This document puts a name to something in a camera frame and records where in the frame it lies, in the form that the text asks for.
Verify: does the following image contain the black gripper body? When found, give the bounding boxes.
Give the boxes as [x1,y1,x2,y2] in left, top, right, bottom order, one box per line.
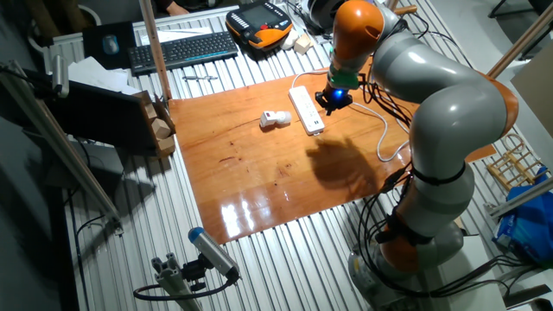
[321,87,353,107]

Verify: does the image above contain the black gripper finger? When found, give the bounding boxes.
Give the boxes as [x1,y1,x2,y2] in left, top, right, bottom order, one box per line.
[315,90,335,117]
[332,98,354,115]

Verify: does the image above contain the white bulb holder with bulb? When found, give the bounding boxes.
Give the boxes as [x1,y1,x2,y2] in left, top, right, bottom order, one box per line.
[259,110,293,129]

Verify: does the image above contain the bare person hand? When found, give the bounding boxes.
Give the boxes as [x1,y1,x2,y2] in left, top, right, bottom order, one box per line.
[166,1,191,17]

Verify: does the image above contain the white power strip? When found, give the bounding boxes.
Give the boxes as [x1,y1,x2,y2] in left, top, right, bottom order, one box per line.
[288,85,326,136]

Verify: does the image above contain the white rounded object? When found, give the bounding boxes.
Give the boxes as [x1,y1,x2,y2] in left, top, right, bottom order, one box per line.
[279,29,300,51]

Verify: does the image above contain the black round drum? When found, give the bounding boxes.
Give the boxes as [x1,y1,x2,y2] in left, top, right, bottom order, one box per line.
[302,0,346,35]

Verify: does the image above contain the brown wooden board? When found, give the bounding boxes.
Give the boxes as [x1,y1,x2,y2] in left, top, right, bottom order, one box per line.
[167,60,498,245]

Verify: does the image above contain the orange and black teach pendant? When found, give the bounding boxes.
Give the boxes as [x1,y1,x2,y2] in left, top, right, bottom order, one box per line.
[225,0,295,51]

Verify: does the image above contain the black keyboard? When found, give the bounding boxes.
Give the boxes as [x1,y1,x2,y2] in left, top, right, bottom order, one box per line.
[127,30,239,75]

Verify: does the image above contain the white paper sheets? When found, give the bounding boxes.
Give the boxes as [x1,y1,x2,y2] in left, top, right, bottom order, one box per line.
[140,26,213,47]
[67,55,142,96]

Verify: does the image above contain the wooden stick rack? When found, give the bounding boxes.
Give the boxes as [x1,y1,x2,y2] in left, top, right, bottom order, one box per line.
[486,132,550,192]

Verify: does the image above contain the beige cardboard panel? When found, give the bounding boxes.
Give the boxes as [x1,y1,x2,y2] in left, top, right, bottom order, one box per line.
[509,41,553,143]

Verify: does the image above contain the blue bag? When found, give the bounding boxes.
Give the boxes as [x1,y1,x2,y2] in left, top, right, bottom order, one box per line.
[492,166,553,267]

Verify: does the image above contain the grey computer mouse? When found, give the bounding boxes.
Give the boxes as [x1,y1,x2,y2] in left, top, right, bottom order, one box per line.
[101,33,120,56]

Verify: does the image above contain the black flat panel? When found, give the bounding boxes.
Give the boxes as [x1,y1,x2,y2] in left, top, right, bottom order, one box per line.
[25,79,152,156]

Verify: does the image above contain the black mouse pad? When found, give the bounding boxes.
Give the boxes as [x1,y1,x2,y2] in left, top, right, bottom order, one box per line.
[81,20,138,71]

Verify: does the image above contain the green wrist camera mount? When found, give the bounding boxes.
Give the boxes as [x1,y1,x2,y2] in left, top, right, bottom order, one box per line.
[327,64,360,91]

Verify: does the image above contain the white power strip cable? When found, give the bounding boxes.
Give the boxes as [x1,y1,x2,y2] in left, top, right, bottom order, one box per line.
[291,68,410,163]

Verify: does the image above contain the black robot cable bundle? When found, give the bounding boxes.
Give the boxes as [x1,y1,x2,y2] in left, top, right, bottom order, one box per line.
[356,12,526,300]

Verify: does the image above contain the silver depth camera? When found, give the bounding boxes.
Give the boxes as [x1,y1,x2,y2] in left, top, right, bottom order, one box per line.
[188,226,241,282]
[50,54,70,99]

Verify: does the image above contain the long aluminium frame bar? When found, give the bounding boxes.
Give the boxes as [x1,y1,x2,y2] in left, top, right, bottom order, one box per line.
[483,175,553,219]
[0,60,124,234]

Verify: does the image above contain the aluminium profile camera mount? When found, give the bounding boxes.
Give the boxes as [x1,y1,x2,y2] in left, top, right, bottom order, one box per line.
[150,252,204,311]

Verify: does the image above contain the black camera cable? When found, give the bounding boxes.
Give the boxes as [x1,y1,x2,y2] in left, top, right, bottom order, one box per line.
[132,271,241,302]

